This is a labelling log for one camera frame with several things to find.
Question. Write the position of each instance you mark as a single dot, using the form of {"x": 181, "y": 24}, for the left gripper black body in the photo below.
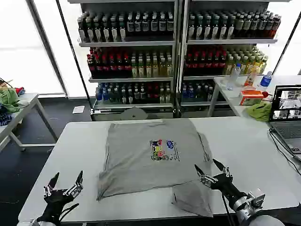
{"x": 54, "y": 202}

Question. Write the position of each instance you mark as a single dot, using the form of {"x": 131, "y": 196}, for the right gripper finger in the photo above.
{"x": 223, "y": 168}
{"x": 204, "y": 176}

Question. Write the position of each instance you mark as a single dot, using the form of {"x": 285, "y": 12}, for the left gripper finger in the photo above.
{"x": 52, "y": 183}
{"x": 76, "y": 185}

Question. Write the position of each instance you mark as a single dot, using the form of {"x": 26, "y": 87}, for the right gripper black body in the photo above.
{"x": 226, "y": 187}

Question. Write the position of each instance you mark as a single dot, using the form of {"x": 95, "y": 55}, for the grey printed t-shirt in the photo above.
{"x": 145, "y": 160}

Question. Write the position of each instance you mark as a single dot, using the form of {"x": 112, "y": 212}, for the green crumpled cloth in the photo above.
{"x": 259, "y": 111}

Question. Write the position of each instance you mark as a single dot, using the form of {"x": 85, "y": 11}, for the white paper sheet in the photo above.
{"x": 78, "y": 109}

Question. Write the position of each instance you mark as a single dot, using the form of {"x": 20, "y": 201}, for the orange tissue box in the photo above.
{"x": 250, "y": 97}

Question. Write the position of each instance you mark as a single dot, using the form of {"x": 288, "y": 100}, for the white desk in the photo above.
{"x": 225, "y": 89}

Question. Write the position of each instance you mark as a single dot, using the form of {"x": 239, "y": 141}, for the blue striped cloth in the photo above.
{"x": 4, "y": 116}

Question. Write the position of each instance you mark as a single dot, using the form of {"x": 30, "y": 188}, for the small grey side table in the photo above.
{"x": 30, "y": 103}

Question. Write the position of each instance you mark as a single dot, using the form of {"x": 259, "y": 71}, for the grey laptop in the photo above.
{"x": 285, "y": 113}

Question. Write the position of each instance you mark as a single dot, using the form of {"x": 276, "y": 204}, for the small red object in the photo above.
{"x": 266, "y": 94}

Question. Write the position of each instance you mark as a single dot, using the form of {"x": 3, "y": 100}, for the clear water bottle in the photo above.
{"x": 233, "y": 77}

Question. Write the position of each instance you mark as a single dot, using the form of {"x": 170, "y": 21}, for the grey round chair back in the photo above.
{"x": 134, "y": 115}

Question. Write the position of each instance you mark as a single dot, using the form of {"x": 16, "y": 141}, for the green crumpled garment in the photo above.
{"x": 9, "y": 99}

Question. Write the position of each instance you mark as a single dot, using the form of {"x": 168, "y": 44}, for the orange juice bottle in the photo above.
{"x": 250, "y": 77}

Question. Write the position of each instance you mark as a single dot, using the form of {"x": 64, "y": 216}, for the blue label water bottle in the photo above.
{"x": 266, "y": 80}

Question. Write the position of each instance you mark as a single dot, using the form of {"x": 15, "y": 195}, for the red cloth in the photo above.
{"x": 20, "y": 90}

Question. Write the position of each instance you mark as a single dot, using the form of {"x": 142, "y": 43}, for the brown cardboard box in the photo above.
{"x": 4, "y": 83}

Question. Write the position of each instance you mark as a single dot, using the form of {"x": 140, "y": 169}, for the shelf rack with bottles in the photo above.
{"x": 131, "y": 58}
{"x": 225, "y": 47}

